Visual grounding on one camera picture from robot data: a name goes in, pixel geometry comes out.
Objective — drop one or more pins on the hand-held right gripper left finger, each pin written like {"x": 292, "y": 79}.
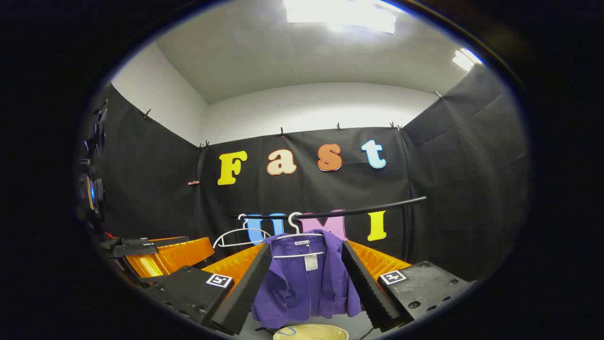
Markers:
{"x": 245, "y": 288}

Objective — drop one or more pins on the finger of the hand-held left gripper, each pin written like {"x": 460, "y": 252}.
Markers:
{"x": 179, "y": 257}

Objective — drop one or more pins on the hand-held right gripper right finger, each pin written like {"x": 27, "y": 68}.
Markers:
{"x": 365, "y": 283}

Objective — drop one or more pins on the purple knit jacket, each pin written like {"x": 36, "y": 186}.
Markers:
{"x": 302, "y": 293}

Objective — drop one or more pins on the white hanger with bar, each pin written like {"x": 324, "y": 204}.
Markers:
{"x": 298, "y": 234}

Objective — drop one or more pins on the black backdrop cloth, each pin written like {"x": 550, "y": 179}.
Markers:
{"x": 448, "y": 189}

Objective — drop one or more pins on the small ceiling light panel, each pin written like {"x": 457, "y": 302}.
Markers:
{"x": 466, "y": 59}

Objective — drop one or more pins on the large ceiling light panel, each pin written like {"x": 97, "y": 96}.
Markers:
{"x": 339, "y": 14}

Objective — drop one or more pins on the black clothes rail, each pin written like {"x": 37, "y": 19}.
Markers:
{"x": 368, "y": 209}

